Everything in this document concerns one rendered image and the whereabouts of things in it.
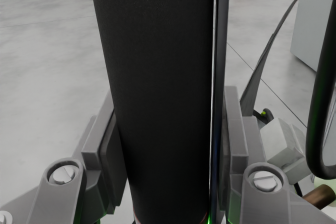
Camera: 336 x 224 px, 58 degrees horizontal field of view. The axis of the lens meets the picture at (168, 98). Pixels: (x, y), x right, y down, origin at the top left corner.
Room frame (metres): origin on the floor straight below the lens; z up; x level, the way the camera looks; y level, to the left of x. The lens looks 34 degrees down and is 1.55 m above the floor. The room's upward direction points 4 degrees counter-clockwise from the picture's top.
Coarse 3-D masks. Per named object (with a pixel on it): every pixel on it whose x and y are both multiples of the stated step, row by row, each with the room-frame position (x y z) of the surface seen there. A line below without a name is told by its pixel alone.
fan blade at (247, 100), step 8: (296, 0) 0.36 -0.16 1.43; (288, 8) 0.36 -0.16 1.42; (280, 24) 0.34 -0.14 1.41; (272, 40) 0.33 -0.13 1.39; (264, 48) 0.36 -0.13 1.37; (264, 56) 0.33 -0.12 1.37; (256, 64) 0.32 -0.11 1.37; (256, 72) 0.32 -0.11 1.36; (248, 80) 0.31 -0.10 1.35; (256, 80) 0.36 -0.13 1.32; (248, 88) 0.31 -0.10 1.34; (256, 88) 0.40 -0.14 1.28; (248, 96) 0.33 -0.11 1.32; (240, 104) 0.29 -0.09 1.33; (248, 104) 0.35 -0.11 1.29; (248, 112) 0.36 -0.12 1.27
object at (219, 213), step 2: (218, 194) 0.24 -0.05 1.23; (218, 196) 0.24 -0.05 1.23; (218, 198) 0.24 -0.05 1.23; (218, 200) 0.24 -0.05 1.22; (218, 202) 0.24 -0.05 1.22; (218, 204) 0.24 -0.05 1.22; (218, 206) 0.24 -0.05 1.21; (218, 208) 0.24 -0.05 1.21; (218, 210) 0.24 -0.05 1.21; (218, 212) 0.24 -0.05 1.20; (220, 212) 0.24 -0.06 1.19; (222, 212) 0.25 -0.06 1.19; (224, 212) 0.25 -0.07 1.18; (218, 214) 0.24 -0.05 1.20; (220, 214) 0.24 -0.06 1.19; (222, 214) 0.25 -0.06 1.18; (218, 216) 0.24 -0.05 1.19; (220, 216) 0.24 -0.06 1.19; (222, 216) 0.25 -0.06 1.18; (216, 218) 0.23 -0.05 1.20; (218, 218) 0.24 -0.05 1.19; (220, 218) 0.24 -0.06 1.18; (222, 218) 0.25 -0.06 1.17; (216, 220) 0.23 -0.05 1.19; (218, 220) 0.24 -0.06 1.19; (220, 220) 0.24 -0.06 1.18; (216, 222) 0.23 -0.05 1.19; (218, 222) 0.24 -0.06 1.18; (220, 222) 0.24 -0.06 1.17
